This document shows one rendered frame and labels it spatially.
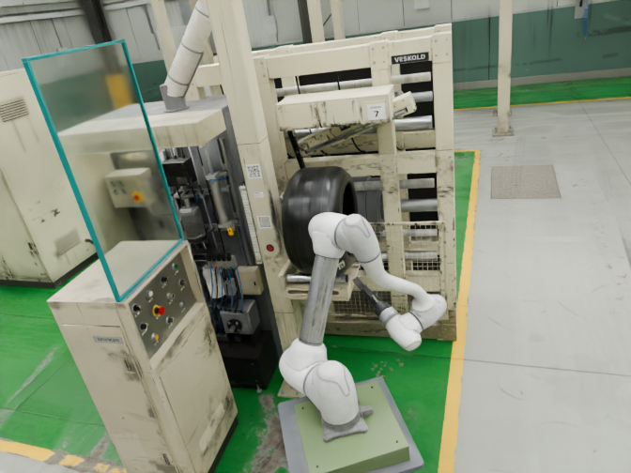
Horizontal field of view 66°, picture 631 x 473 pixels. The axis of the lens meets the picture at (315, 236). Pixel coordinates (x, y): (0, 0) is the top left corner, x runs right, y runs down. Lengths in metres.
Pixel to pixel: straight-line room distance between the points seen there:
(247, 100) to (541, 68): 9.60
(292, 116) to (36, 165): 3.34
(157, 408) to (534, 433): 1.97
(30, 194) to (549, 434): 4.72
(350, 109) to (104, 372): 1.73
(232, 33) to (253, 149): 0.54
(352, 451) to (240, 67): 1.73
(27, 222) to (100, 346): 3.14
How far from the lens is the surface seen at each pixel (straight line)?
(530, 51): 11.51
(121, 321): 2.21
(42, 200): 5.49
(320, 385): 1.92
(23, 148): 5.39
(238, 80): 2.43
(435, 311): 2.23
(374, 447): 2.00
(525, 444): 3.00
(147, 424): 2.60
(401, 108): 2.68
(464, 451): 2.93
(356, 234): 1.82
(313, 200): 2.36
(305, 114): 2.63
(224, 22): 2.42
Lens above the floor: 2.26
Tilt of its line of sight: 26 degrees down
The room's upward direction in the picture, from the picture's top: 9 degrees counter-clockwise
